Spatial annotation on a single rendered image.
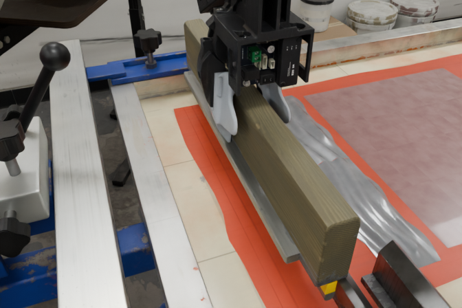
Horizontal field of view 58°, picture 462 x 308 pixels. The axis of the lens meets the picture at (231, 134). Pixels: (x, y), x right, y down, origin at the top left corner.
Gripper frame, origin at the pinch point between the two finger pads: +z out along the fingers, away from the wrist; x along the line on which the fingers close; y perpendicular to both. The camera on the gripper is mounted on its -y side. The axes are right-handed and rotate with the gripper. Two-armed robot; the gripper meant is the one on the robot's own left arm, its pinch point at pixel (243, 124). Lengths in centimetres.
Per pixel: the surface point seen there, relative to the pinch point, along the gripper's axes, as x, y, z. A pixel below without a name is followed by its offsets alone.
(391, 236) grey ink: 12.8, 13.5, 9.7
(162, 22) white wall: 29, -200, 67
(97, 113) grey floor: -18, -175, 105
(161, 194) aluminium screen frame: -10.5, 1.3, 6.5
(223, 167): -1.0, -4.5, 10.0
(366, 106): 26.3, -10.7, 10.0
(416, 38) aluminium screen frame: 48, -26, 7
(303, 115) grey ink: 14.6, -10.9, 9.2
